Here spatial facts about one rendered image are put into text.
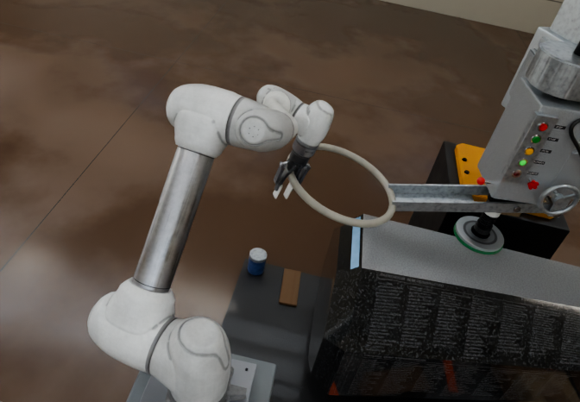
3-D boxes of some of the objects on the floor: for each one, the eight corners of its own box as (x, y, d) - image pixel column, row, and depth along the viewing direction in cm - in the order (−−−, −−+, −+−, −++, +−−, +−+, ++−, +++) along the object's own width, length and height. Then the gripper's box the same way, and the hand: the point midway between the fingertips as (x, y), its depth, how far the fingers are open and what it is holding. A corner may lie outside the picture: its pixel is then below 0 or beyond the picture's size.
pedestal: (401, 224, 343) (438, 135, 298) (495, 248, 341) (547, 161, 295) (401, 298, 292) (446, 204, 246) (513, 326, 289) (578, 236, 243)
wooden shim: (284, 269, 292) (284, 267, 291) (300, 273, 292) (300, 271, 291) (278, 303, 273) (279, 301, 272) (296, 306, 273) (296, 304, 272)
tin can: (251, 260, 294) (254, 245, 286) (267, 266, 292) (269, 251, 284) (244, 272, 286) (246, 256, 278) (260, 278, 284) (263, 262, 276)
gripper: (286, 155, 181) (263, 202, 194) (324, 159, 190) (301, 204, 203) (279, 142, 186) (257, 189, 199) (317, 147, 194) (294, 191, 208)
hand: (282, 191), depth 199 cm, fingers closed on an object, 4 cm apart
